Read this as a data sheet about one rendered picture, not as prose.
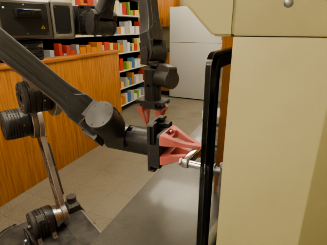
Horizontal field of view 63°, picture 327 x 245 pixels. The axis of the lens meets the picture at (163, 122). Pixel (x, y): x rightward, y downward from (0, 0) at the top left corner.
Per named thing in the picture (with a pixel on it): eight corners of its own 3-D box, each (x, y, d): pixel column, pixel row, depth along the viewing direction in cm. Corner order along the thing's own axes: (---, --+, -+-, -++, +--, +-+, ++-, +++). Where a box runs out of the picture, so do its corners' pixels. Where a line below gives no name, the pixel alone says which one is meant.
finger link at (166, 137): (197, 142, 47) (149, 134, 50) (195, 177, 49) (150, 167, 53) (207, 129, 53) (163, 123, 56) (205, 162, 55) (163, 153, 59)
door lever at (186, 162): (223, 156, 52) (224, 143, 51) (206, 179, 44) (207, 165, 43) (196, 150, 54) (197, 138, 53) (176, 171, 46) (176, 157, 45)
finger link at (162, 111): (160, 131, 90) (160, 104, 87) (141, 128, 93) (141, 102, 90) (168, 125, 96) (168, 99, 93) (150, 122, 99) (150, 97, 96)
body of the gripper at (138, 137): (155, 125, 49) (121, 119, 52) (156, 173, 53) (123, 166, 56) (169, 115, 55) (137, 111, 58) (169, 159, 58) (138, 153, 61)
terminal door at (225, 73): (238, 195, 73) (255, 42, 59) (198, 285, 47) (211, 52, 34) (235, 194, 73) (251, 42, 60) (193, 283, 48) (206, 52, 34)
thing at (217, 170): (225, 193, 46) (227, 163, 44) (221, 200, 44) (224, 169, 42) (213, 190, 46) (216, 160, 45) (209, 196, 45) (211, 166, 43)
